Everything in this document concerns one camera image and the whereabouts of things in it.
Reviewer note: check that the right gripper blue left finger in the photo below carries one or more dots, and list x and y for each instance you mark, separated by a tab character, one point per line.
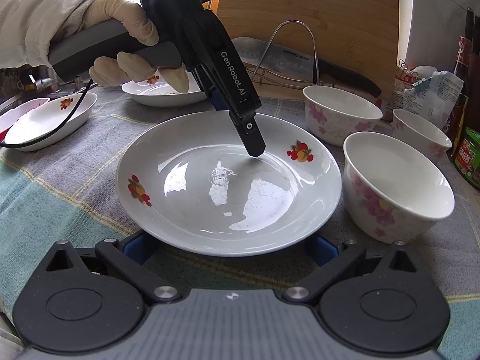
140	246

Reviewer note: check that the white floral bowl middle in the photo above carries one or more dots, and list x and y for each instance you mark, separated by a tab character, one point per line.
333	114

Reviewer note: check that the white floral bowl near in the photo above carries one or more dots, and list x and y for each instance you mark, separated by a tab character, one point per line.
392	192

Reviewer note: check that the white plastic colander basket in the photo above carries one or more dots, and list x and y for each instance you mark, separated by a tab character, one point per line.
10	117

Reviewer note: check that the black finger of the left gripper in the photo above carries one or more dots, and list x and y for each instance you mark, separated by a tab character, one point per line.
250	134

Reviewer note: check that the white plate with stain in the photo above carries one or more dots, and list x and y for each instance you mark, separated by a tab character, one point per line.
156	92

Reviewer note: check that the green lidded sauce jar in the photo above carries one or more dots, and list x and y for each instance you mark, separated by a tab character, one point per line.
468	158

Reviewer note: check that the white floral bowl far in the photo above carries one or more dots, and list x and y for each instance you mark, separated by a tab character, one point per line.
420	134

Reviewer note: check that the metal wire rack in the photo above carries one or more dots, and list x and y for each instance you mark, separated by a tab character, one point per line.
288	64

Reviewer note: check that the white floral bowl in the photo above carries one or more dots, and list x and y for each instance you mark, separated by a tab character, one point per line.
392	192
420	134
333	114

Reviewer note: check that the large white fruit-pattern plate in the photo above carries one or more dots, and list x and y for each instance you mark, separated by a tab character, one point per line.
190	183

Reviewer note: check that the bamboo cutting board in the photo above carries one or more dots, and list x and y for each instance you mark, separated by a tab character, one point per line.
360	35

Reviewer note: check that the left hand in latex glove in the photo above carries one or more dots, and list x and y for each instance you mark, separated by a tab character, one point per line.
126	67

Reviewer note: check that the white crumpled seasoning bag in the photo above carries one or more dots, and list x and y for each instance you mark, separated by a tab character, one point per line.
424	91

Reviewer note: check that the white sleeved left forearm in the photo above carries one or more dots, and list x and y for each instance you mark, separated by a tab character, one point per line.
29	26

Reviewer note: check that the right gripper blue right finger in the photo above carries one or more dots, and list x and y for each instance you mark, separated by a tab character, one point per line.
320	250

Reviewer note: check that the grey checked dish mat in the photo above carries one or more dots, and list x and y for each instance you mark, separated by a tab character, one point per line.
67	192

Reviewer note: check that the kitchen cleaver knife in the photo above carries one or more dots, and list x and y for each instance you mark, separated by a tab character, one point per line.
345	76

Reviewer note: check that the dark soy sauce bottle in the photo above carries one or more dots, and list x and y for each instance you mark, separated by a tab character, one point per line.
461	70

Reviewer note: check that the white plate at edge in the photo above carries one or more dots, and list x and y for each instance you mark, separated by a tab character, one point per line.
46	118

